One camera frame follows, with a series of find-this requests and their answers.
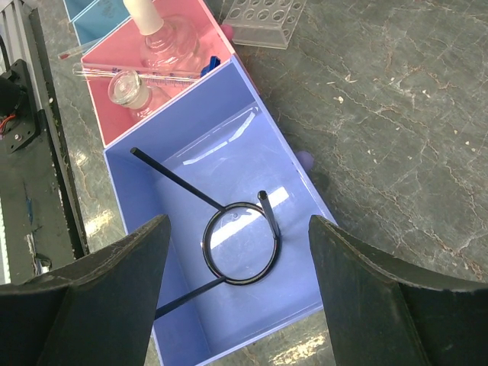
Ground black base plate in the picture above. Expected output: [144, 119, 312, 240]
[1, 1, 88, 284]

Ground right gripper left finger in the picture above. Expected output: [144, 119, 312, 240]
[1, 215, 171, 365]

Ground pink bin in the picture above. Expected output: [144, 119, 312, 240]
[82, 0, 235, 146]

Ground small glass beaker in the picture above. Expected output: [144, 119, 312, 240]
[108, 70, 171, 122]

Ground blue base graduated cylinder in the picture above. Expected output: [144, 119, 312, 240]
[72, 56, 221, 87]

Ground glass alcohol lamp white cap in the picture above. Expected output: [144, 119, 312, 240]
[124, 1, 202, 72]

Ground light blue bin right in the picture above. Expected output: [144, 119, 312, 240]
[71, 0, 129, 45]

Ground light blue cable duct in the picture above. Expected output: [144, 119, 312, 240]
[0, 207, 11, 284]

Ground black wire ring stand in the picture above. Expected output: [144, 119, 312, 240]
[130, 147, 282, 319]

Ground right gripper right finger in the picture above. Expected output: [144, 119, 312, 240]
[309, 215, 487, 365]

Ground large purple bin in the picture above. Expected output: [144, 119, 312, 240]
[104, 59, 330, 365]

